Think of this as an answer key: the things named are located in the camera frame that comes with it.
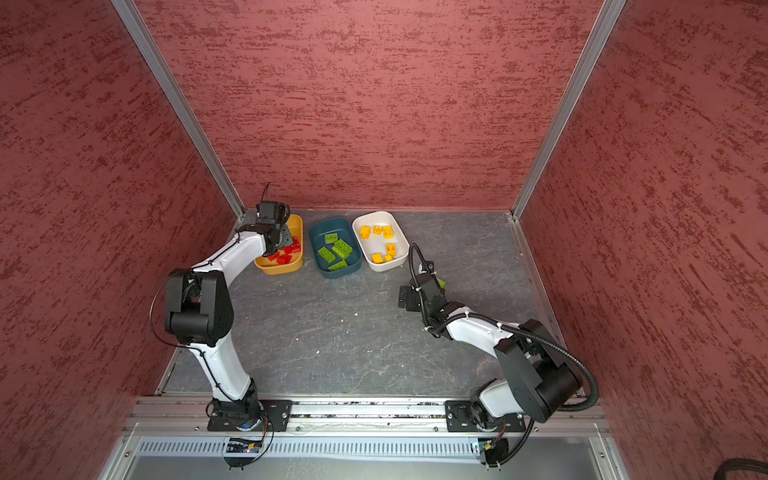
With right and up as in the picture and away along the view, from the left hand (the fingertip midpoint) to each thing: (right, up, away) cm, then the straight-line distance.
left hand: (278, 242), depth 97 cm
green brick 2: (+14, -5, +10) cm, 18 cm away
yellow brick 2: (+33, -6, +7) cm, 34 cm away
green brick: (+20, -3, +9) cm, 22 cm away
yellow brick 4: (+37, -5, +7) cm, 38 cm away
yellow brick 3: (+38, -3, +9) cm, 39 cm away
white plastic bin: (+33, +1, +16) cm, 37 cm away
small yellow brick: (+33, +4, +17) cm, 37 cm away
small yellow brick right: (+28, +4, +16) cm, 32 cm away
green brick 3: (+15, +1, +13) cm, 20 cm away
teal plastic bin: (+20, +4, +16) cm, 26 cm away
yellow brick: (+36, +4, +17) cm, 40 cm away
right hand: (+44, -17, -5) cm, 48 cm away
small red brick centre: (-1, -6, +7) cm, 10 cm away
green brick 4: (+19, -8, +6) cm, 22 cm away
